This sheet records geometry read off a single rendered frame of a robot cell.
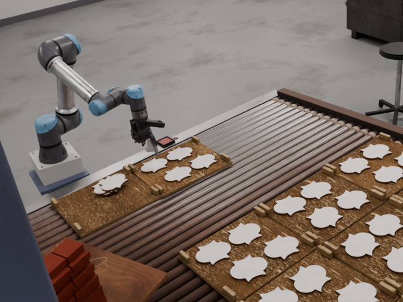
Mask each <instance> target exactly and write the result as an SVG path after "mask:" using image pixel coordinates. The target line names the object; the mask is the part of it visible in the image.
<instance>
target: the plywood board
mask: <svg viewBox="0 0 403 302"><path fill-rule="evenodd" d="M67 238H68V239H70V240H74V239H72V238H69V237H64V238H63V239H62V240H61V241H60V242H59V243H58V244H56V245H55V246H54V247H52V248H51V249H50V250H49V251H48V252H47V253H45V254H44V255H43V258H44V257H46V256H47V255H48V254H49V253H52V251H53V250H54V249H55V248H57V247H58V246H59V245H60V244H61V243H62V242H63V241H64V240H66V239H67ZM74 241H77V240H74ZM77 242H79V243H82V242H80V241H77ZM82 244H83V246H84V248H85V250H87V251H89V252H90V254H91V257H90V259H89V260H90V262H92V263H94V266H95V270H94V272H95V274H97V275H98V278H99V282H100V285H102V287H103V291H104V295H105V296H106V299H107V302H147V301H148V299H150V297H151V296H152V295H153V294H154V292H155V291H156V290H157V289H158V288H159V287H160V286H161V285H162V284H163V283H164V281H165V280H166V279H167V278H168V273H166V272H164V271H161V270H158V269H156V268H152V267H150V266H147V265H144V264H141V263H139V262H135V261H133V260H130V259H128V258H124V257H122V256H119V255H116V254H114V253H111V252H108V251H105V250H102V249H99V248H97V247H94V246H91V245H88V244H86V243H82Z"/></svg>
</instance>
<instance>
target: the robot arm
mask: <svg viewBox="0 0 403 302"><path fill-rule="evenodd" d="M80 52H81V46H80V43H79V41H78V40H77V38H76V37H75V36H73V35H71V34H63V35H60V36H58V37H55V38H52V39H50V40H47V41H44V42H43V43H41V44H40V46H39V48H38V52H37V55H38V60H39V62H40V64H41V66H42V67H43V68H44V69H45V70H46V71H47V72H48V73H53V74H54V75H55V76H56V79H57V91H58V105H57V106H56V107H55V114H46V115H45V114H44V115H42V116H40V117H39V118H37V119H36V121H35V131H36V133H37V138H38V143H39V146H40V149H39V155H38V157H39V161H40V162H41V163H42V164H57V163H59V162H62V161H64V160H65V159H66V158H67V157H68V152H67V150H66V148H65V147H64V145H63V144H62V140H61V136H62V135H64V134H65V133H67V132H69V131H71V130H72V129H75V128H77V127H78V126H79V125H80V124H81V122H82V119H83V116H82V113H81V111H80V109H79V108H78V107H77V106H76V105H75V104H74V93H76V94H78V96H79V97H81V98H82V99H83V100H84V101H86V102H87V103H88V104H89V111H91V113H92V114H93V115H94V116H100V115H102V114H105V113H107V112H108V111H110V110H112V109H113V108H115V107H117V106H119V105H121V104H125V105H130V109H131V114H132V117H133V119H130V125H131V130H130V131H131V136H132V139H134V140H135V142H134V143H139V144H140V143H142V147H143V146H144V145H145V144H146V143H145V141H146V140H147V144H148V146H147V148H146V151H147V152H155V154H156V156H158V146H157V142H156V139H155V137H154V135H153V133H152V130H151V129H150V127H158V128H164V127H165V123H164V122H162V121H161V120H149V119H148V112H147V108H146V103H145V97H144V92H143V89H142V87H141V86H140V85H138V84H136V85H131V86H128V87H127V88H126V89H125V88H121V87H111V88H110V89H109V90H108V92H107V94H105V95H102V94H101V93H100V92H99V91H97V90H96V89H95V88H94V87H93V86H91V85H90V84H89V83H88V82H87V81H86V80H85V79H83V78H82V77H81V76H80V75H78V73H76V72H75V71H74V67H73V65H74V64H75V63H76V56H77V55H79V53H80ZM149 138H150V140H148V139H149Z"/></svg>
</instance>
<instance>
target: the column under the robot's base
mask: <svg viewBox="0 0 403 302"><path fill-rule="evenodd" d="M84 170H85V171H84V172H81V173H79V174H76V175H73V176H71V177H68V178H66V179H63V180H60V181H58V182H55V183H52V184H50V185H47V186H44V185H43V183H42V181H41V180H40V178H39V177H38V175H37V173H36V172H35V170H31V171H29V175H30V177H31V178H32V180H33V182H34V183H35V185H36V187H37V189H38V190H39V192H40V194H41V195H44V194H50V193H52V192H54V191H57V190H58V189H60V188H63V187H65V186H67V185H69V184H71V183H74V182H76V181H78V180H80V179H82V178H84V177H86V176H89V175H90V174H89V173H88V171H87V170H86V169H85V167H84Z"/></svg>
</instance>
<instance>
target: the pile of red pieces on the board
mask: <svg viewBox="0 0 403 302"><path fill-rule="evenodd" d="M90 257H91V254H90V252H89V251H87V250H85V248H84V246H83V244H82V243H79V242H77V241H74V240H70V239H68V238H67V239H66V240H64V241H63V242H62V243H61V244H60V245H59V246H58V247H57V248H55V249H54V250H53V251H52V253H49V254H48V255H47V256H46V257H44V258H43V259H44V262H45V265H46V268H47V271H48V273H49V276H50V279H51V281H52V284H53V287H54V290H55V292H56V296H57V298H58V301H59V302H107V299H106V296H105V295H104V291H103V287H102V285H100V282H99V278H98V275H97V274H95V272H94V270H95V266H94V263H92V262H90V260H89V259H90Z"/></svg>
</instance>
